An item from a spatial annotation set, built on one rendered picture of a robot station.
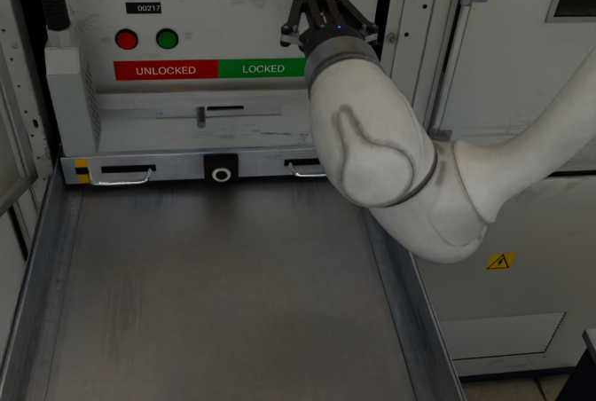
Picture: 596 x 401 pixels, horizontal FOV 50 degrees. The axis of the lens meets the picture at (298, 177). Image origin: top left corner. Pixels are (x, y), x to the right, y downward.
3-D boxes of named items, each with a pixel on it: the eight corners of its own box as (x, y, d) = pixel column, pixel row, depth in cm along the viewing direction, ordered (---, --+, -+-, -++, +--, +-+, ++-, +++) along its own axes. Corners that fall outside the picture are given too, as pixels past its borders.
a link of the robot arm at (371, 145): (283, 88, 70) (345, 159, 78) (302, 181, 58) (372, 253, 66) (366, 33, 67) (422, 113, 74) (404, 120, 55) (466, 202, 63)
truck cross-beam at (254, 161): (367, 171, 118) (372, 146, 114) (66, 184, 111) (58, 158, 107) (362, 154, 122) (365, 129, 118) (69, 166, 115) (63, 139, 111)
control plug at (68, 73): (98, 157, 96) (78, 54, 84) (64, 158, 95) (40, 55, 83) (103, 126, 101) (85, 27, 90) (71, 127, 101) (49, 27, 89)
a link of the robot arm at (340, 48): (382, 124, 75) (372, 96, 79) (394, 56, 69) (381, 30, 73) (306, 126, 74) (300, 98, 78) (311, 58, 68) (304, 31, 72)
